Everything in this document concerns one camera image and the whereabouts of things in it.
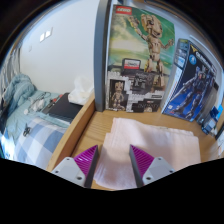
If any blue robot model box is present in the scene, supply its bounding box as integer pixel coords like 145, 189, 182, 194
161, 38, 218, 123

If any pink towel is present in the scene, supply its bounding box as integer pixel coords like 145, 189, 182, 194
93, 117, 202, 191

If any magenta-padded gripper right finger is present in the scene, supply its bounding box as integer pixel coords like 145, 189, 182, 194
129, 144, 176, 188

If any striped grey curtain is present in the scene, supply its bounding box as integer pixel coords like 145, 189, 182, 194
0, 49, 22, 98

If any white wall switch plate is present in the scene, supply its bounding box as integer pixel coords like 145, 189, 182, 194
38, 27, 55, 43

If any white plastic bag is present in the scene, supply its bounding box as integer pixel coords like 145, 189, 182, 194
67, 76, 95, 106

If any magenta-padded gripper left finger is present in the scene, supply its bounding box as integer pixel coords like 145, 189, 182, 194
51, 144, 99, 189

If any small blue box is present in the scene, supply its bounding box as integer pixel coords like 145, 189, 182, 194
201, 104, 224, 135

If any black laptop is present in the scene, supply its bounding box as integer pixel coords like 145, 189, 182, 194
47, 92, 85, 124

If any tree figure toy box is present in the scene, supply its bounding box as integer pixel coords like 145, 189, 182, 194
105, 4, 177, 114

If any grey metal desk frame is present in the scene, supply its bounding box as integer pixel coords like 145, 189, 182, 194
93, 0, 114, 113

